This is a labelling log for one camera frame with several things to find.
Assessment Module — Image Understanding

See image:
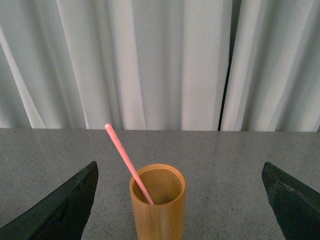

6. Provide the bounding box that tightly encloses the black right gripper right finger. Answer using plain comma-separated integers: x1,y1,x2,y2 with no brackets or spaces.
261,162,320,240

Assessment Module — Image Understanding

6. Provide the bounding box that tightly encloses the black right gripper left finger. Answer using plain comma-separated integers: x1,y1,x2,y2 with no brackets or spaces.
0,161,99,240

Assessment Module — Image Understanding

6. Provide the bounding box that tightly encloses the pink chopstick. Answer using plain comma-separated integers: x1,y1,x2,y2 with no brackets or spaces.
105,123,154,205

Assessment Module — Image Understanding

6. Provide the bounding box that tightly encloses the bamboo chopstick holder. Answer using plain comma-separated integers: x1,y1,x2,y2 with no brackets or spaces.
129,163,187,240

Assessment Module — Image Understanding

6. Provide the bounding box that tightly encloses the white curtain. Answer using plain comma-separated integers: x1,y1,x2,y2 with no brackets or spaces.
0,0,320,132

